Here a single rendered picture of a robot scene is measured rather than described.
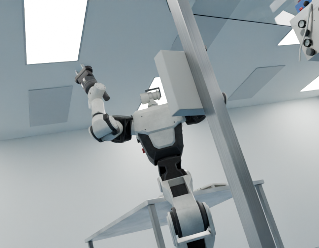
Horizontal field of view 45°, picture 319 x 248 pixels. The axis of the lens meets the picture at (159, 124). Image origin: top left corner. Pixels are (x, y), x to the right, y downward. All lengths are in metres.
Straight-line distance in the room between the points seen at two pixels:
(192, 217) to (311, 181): 6.50
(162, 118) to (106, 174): 4.51
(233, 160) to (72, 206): 5.15
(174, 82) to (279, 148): 6.64
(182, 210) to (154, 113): 0.61
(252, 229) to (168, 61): 0.68
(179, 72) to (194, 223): 0.68
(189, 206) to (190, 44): 0.73
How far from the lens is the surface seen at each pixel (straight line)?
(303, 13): 2.02
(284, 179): 7.83
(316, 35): 1.95
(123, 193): 6.53
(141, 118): 2.13
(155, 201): 2.72
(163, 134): 2.10
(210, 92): 1.45
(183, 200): 1.85
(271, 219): 3.30
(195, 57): 1.51
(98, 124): 1.94
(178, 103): 1.42
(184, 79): 1.50
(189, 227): 1.79
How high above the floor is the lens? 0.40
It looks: 20 degrees up
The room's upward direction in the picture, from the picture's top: 16 degrees counter-clockwise
